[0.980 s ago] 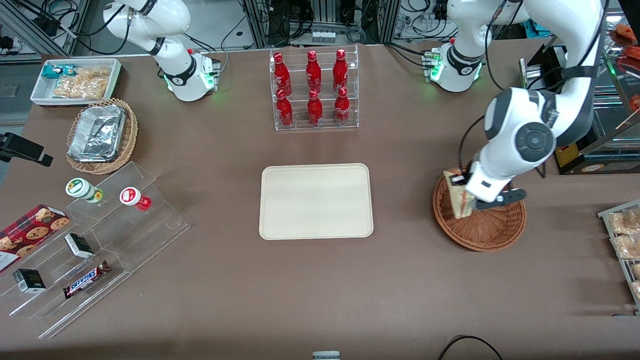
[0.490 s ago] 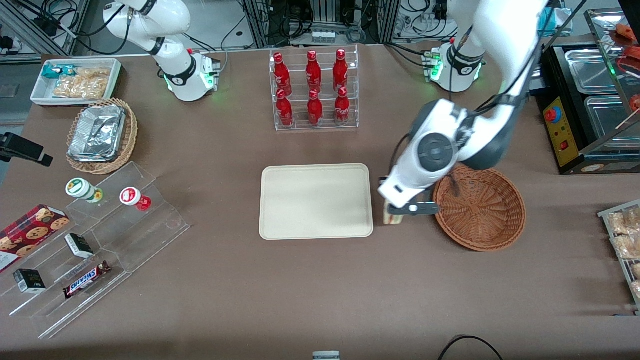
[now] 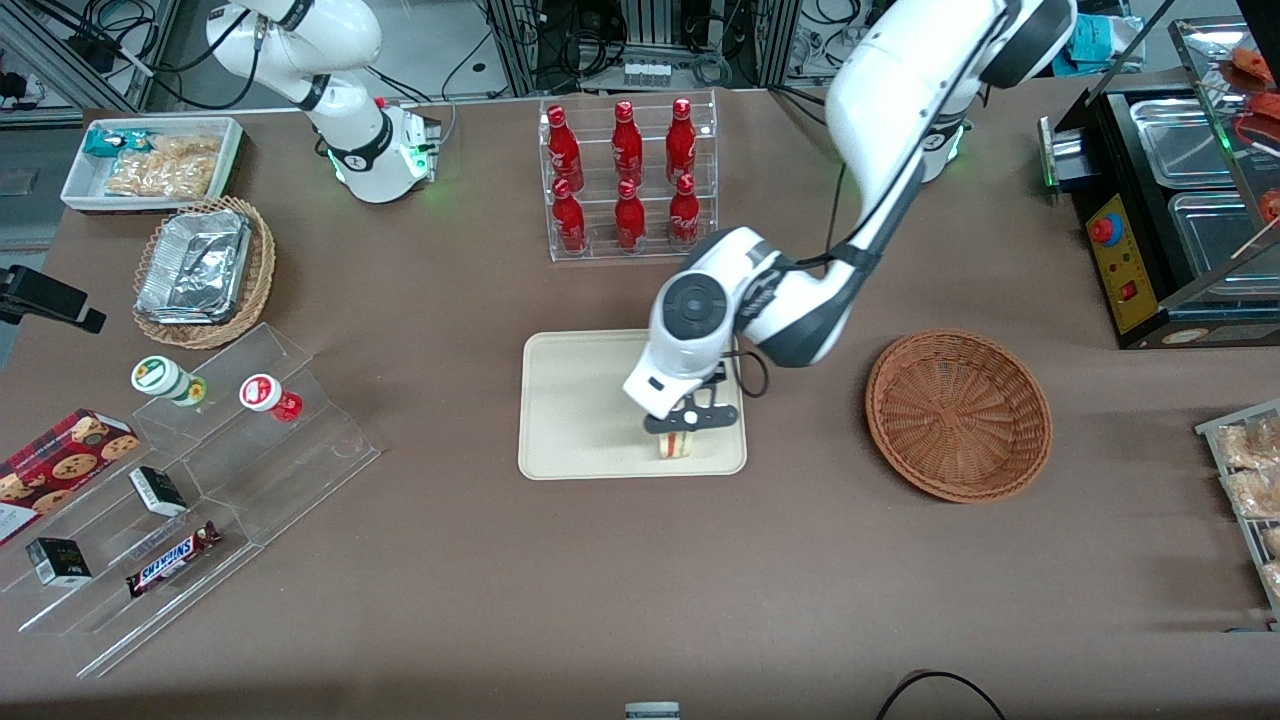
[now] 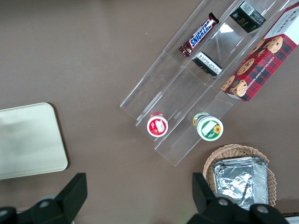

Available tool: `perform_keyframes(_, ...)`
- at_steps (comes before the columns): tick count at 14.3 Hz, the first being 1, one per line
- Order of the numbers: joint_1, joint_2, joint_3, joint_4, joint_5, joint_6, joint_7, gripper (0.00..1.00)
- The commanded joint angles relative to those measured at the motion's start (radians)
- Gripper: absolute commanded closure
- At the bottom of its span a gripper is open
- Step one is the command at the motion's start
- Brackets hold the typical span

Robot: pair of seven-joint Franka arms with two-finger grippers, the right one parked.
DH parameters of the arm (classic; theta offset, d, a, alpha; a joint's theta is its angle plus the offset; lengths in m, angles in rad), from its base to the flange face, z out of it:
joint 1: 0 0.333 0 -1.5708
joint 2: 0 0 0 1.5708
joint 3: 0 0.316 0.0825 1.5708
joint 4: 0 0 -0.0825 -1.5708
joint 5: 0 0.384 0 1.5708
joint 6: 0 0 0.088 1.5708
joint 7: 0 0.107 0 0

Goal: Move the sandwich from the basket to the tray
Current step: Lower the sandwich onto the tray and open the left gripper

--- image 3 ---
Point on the snickers chocolate bar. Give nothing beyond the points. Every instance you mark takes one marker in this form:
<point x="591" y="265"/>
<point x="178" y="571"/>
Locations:
<point x="170" y="560"/>

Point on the clear acrylic step stand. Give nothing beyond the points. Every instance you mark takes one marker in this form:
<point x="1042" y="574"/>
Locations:
<point x="280" y="480"/>

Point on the brown wicker basket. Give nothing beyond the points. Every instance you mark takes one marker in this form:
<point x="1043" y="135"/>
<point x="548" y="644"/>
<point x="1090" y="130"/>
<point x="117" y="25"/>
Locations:
<point x="955" y="415"/>

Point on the triangular sandwich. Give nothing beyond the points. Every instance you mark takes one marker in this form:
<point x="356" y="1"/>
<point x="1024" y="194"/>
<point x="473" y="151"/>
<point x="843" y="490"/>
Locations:
<point x="677" y="446"/>

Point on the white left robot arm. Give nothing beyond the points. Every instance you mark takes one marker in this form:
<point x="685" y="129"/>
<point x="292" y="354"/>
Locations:
<point x="900" y="100"/>

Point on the clear bag of crackers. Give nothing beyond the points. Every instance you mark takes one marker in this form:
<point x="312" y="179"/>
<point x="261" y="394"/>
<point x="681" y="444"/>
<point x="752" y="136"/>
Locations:
<point x="165" y="172"/>

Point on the clear acrylic bottle rack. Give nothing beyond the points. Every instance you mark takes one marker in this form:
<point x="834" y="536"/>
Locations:
<point x="600" y="250"/>

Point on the red plaid cookie box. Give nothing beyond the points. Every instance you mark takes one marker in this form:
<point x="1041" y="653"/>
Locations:
<point x="60" y="465"/>

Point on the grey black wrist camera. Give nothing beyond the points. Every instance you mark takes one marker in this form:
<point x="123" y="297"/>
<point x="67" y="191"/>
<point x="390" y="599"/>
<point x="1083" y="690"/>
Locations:
<point x="700" y="421"/>

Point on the green lid yogurt bottle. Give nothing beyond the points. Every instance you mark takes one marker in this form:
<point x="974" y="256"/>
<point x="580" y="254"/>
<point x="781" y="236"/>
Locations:
<point x="160" y="377"/>

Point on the light wicker basket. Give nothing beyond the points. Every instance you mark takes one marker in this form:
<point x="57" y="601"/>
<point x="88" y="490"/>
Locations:
<point x="262" y="270"/>

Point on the wrapped bread piece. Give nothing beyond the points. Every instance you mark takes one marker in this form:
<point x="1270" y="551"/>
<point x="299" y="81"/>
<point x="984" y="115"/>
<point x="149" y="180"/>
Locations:
<point x="1273" y="580"/>
<point x="1250" y="445"/>
<point x="1255" y="492"/>
<point x="1273" y="542"/>

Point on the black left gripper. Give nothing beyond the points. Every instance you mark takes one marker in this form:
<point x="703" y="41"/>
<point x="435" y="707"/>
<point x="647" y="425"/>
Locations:
<point x="719" y="372"/>

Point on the foil container stack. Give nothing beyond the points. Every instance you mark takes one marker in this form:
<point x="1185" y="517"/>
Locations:
<point x="195" y="268"/>

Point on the black clamp mount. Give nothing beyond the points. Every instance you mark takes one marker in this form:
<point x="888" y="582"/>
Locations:
<point x="40" y="295"/>

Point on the red emergency stop button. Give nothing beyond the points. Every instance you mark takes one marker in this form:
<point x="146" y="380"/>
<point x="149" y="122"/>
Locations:
<point x="1105" y="230"/>

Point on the red lid yogurt bottle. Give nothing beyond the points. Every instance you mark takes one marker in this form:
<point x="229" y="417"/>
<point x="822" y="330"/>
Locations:
<point x="262" y="393"/>

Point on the aluminium frame rack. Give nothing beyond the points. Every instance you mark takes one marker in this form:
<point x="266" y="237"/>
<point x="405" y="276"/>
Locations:
<point x="650" y="30"/>

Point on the red cola bottle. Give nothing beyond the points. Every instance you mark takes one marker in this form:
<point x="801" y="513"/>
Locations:
<point x="684" y="215"/>
<point x="681" y="142"/>
<point x="626" y="145"/>
<point x="569" y="222"/>
<point x="563" y="150"/>
<point x="630" y="220"/>

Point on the small black box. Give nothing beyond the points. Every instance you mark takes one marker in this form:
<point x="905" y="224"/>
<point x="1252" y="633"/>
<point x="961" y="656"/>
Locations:
<point x="158" y="490"/>
<point x="58" y="562"/>

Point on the steel fryer pan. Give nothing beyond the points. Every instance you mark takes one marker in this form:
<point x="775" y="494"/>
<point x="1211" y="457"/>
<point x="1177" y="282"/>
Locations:
<point x="1215" y="235"/>
<point x="1180" y="140"/>

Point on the white rectangular snack bin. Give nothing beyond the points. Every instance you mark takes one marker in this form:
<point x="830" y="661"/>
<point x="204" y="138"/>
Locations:
<point x="80" y="190"/>

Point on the small grey device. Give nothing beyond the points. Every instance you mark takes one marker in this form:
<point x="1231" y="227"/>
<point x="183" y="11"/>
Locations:
<point x="652" y="711"/>

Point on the beige plastic tray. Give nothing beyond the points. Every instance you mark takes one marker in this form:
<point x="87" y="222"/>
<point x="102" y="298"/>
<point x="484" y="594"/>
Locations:
<point x="580" y="410"/>

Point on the black food warmer machine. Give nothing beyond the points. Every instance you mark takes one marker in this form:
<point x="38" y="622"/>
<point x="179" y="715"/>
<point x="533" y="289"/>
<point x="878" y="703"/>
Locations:
<point x="1110" y="135"/>

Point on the teal snack packet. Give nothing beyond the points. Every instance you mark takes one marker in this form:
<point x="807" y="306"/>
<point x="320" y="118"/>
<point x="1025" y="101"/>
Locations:
<point x="105" y="142"/>

